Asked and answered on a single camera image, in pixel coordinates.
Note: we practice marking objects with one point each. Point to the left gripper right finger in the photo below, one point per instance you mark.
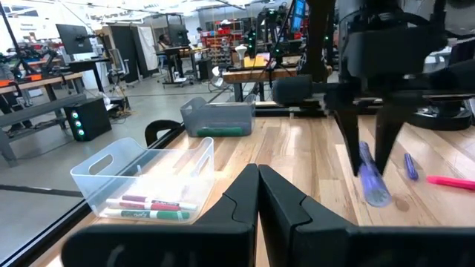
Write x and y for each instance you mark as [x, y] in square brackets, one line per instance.
[297, 241]

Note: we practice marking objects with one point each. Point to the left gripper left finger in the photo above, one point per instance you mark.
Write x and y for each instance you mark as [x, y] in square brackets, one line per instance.
[222, 241]

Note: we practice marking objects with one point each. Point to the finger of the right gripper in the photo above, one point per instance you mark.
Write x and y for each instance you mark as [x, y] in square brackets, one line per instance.
[350, 137]
[387, 137]

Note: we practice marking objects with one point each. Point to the small purple marker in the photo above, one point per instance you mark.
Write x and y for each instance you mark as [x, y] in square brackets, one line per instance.
[410, 167]

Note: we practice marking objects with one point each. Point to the maroon dry-erase marker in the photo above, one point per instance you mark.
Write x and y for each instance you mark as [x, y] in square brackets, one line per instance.
[163, 202]

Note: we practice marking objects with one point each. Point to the green dry-erase marker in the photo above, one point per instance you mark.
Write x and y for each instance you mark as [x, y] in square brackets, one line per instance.
[148, 214]

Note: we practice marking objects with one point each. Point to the dark green highlighter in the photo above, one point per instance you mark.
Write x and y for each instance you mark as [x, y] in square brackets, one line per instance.
[219, 132]

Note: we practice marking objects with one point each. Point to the pink highlighter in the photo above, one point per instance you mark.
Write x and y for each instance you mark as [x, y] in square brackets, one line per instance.
[451, 182]

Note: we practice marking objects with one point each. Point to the clear plastic bin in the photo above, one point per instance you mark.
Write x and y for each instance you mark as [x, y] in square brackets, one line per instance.
[156, 178]

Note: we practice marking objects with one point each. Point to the yellow box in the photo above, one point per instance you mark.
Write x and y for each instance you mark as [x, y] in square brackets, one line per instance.
[255, 62]

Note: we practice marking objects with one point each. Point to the wooden table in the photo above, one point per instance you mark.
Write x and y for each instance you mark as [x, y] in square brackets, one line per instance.
[241, 76]

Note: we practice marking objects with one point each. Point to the grey plastic bin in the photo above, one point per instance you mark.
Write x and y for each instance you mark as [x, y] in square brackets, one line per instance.
[219, 115]

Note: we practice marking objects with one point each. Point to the white mushroom lamp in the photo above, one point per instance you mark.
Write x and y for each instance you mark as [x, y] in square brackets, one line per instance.
[241, 50]

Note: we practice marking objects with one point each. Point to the small floor fan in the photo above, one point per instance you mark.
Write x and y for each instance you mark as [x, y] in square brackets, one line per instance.
[217, 79]

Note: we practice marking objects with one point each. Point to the red storage shelf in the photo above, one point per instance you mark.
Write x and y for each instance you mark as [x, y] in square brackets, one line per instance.
[222, 31]

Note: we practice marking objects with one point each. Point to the black computer tower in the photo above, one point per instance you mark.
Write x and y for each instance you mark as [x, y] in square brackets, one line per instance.
[92, 118]

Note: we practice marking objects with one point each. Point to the black desk with monitor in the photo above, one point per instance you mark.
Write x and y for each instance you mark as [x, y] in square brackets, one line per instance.
[178, 33]

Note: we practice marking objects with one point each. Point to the office chair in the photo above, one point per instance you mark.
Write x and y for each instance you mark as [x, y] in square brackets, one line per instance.
[118, 63]

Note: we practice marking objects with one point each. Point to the white board panel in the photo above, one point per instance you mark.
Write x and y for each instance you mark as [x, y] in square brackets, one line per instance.
[148, 48]

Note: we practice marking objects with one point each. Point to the person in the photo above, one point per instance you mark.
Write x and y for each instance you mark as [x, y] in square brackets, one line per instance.
[163, 41]

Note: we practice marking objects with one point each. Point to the black cabinet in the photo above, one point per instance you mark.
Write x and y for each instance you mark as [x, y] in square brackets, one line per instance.
[124, 52]

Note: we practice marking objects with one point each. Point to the grey metal bench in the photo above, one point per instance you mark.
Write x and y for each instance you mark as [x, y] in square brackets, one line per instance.
[37, 109]

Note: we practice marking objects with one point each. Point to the wooden workbench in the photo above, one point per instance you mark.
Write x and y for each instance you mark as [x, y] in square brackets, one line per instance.
[55, 79]

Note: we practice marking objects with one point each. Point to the black computer monitor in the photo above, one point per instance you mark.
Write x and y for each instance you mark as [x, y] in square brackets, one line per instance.
[74, 39]

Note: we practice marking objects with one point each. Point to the black clamp bracket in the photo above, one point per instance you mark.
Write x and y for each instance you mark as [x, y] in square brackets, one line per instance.
[152, 130]

